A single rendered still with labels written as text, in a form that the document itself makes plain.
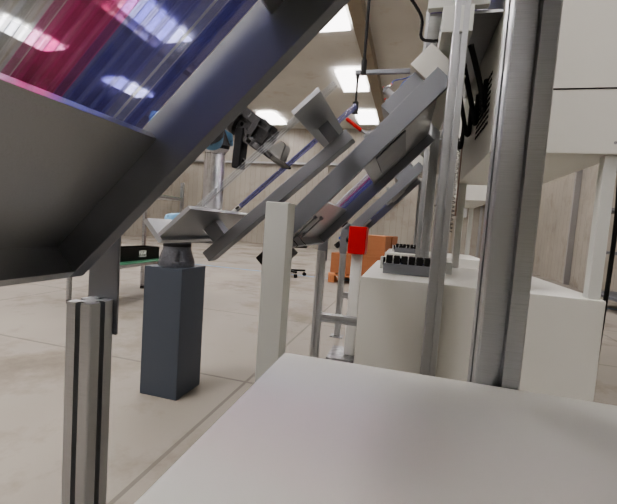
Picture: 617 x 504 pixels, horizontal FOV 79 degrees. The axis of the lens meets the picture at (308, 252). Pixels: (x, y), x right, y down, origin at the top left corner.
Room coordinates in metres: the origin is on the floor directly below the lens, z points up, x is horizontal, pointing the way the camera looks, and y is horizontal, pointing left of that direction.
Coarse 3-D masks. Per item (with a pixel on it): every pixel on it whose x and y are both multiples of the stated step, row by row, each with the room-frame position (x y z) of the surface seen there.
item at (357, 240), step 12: (360, 228) 2.13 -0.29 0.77; (348, 240) 2.15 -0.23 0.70; (360, 240) 2.13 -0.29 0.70; (348, 252) 2.15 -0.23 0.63; (360, 252) 2.13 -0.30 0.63; (360, 264) 2.17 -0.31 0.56; (360, 276) 2.20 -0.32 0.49; (348, 300) 2.18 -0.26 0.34; (348, 312) 2.18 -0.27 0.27; (348, 336) 2.18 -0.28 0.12; (336, 348) 2.28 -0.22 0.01; (348, 348) 2.18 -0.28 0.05; (336, 360) 2.10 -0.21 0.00; (348, 360) 2.09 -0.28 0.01
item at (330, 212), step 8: (328, 208) 1.48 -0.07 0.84; (336, 208) 1.60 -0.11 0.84; (320, 216) 1.49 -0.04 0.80; (328, 216) 1.62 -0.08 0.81; (336, 216) 1.76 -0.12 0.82; (312, 224) 1.50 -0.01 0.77; (320, 224) 1.63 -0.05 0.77; (328, 224) 1.78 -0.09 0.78; (312, 232) 1.65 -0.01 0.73; (320, 232) 1.80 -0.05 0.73
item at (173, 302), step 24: (144, 288) 1.54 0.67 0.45; (168, 288) 1.51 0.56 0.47; (192, 288) 1.57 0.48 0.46; (144, 312) 1.54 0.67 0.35; (168, 312) 1.51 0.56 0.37; (192, 312) 1.58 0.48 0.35; (144, 336) 1.54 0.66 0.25; (168, 336) 1.51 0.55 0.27; (192, 336) 1.59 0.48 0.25; (144, 360) 1.54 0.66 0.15; (168, 360) 1.51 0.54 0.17; (192, 360) 1.60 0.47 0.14; (144, 384) 1.54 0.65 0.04; (168, 384) 1.51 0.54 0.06; (192, 384) 1.61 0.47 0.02
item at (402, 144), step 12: (432, 108) 1.37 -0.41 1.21; (420, 120) 1.39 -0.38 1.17; (408, 132) 1.41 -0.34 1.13; (420, 132) 1.58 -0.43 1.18; (396, 144) 1.22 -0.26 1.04; (408, 144) 1.60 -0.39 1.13; (384, 156) 1.24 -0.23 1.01; (396, 156) 1.40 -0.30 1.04; (372, 168) 1.46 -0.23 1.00; (384, 168) 1.42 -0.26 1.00; (372, 180) 1.68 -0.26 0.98
